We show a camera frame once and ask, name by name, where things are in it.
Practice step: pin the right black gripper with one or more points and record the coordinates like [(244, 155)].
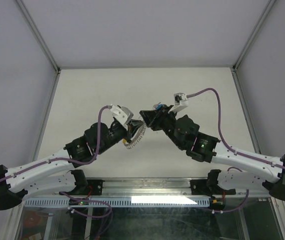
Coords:
[(154, 119)]

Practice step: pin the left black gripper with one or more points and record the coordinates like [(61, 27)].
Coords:
[(134, 125)]

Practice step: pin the large keyring with yellow grip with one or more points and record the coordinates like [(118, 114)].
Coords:
[(136, 138)]

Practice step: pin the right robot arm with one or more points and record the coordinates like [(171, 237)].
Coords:
[(257, 172)]

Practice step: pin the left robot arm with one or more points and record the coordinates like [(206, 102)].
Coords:
[(59, 172)]

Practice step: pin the key bunch with blue fob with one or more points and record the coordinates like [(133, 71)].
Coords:
[(158, 106)]

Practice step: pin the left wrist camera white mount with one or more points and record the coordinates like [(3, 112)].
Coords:
[(121, 114)]

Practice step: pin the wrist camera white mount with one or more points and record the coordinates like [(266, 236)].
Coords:
[(180, 102), (121, 114)]

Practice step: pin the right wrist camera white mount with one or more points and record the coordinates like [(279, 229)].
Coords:
[(180, 102)]

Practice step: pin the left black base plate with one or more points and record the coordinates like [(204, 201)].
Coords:
[(94, 187)]

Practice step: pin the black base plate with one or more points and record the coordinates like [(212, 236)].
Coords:
[(94, 187), (202, 187)]

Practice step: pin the aluminium mounting rail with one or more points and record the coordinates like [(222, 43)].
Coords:
[(115, 187)]

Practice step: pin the white slotted cable duct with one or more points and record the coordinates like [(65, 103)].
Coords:
[(142, 201)]

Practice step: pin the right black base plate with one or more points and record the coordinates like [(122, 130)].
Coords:
[(202, 187)]

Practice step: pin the right aluminium frame post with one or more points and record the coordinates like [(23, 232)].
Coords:
[(235, 70)]

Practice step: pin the aluminium frame post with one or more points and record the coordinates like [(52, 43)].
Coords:
[(21, 6), (235, 70)]

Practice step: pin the left aluminium frame post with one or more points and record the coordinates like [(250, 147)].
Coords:
[(21, 6)]

